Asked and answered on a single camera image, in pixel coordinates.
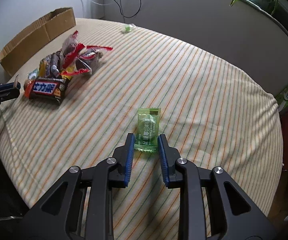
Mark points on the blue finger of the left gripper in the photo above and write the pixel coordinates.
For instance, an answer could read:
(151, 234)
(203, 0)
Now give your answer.
(14, 84)

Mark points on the green candy packet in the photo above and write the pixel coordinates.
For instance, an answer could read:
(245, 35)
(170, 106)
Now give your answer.
(148, 120)

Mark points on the dark striped candy bar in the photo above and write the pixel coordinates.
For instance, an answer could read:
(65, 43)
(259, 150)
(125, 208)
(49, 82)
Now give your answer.
(50, 66)

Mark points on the red-edged dark snack packet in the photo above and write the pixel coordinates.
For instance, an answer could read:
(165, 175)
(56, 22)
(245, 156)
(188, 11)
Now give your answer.
(70, 49)

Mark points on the small pale green candy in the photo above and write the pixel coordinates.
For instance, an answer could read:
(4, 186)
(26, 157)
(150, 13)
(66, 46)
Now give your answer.
(128, 28)

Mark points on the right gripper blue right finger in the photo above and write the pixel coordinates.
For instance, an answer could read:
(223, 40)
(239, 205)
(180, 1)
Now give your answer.
(212, 204)

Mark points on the snickers chocolate bar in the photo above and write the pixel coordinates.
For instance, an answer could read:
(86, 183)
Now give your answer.
(46, 88)

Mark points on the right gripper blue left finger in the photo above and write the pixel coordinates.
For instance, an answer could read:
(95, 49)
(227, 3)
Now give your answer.
(79, 204)

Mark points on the striped beige table cloth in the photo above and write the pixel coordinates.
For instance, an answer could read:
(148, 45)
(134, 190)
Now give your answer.
(212, 112)

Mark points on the brown cardboard box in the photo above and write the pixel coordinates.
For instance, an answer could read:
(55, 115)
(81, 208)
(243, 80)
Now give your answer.
(34, 37)

